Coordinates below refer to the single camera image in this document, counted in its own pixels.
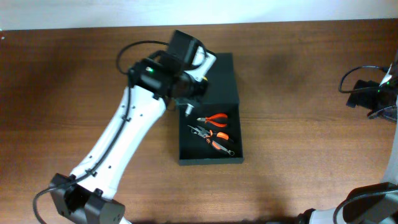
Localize silver wrench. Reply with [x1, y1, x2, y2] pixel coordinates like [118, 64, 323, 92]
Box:
[187, 124, 235, 156]

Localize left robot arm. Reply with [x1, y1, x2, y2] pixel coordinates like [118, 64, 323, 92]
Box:
[40, 30, 216, 223]

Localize black box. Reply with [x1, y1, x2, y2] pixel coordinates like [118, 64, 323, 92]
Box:
[178, 53, 244, 166]

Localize orange black pliers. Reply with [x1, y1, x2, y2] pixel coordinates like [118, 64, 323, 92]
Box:
[187, 124, 235, 153]

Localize yellow black screwdriver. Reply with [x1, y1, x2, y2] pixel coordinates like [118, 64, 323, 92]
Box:
[185, 104, 194, 118]

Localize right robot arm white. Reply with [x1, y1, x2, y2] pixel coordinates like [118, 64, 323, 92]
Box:
[294, 57, 397, 224]

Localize red side cutters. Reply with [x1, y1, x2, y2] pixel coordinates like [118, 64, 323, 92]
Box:
[197, 113, 228, 128]

